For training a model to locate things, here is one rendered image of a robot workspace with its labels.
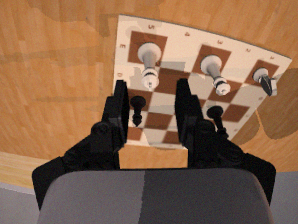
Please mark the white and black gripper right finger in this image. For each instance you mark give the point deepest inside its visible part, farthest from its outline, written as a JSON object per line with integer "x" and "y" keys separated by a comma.
{"x": 208, "y": 147}

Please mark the chessboard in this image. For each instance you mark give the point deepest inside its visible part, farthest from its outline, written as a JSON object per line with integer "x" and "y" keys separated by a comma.
{"x": 182, "y": 49}

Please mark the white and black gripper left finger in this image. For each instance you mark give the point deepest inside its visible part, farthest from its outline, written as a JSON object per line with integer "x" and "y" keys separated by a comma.
{"x": 107, "y": 137}

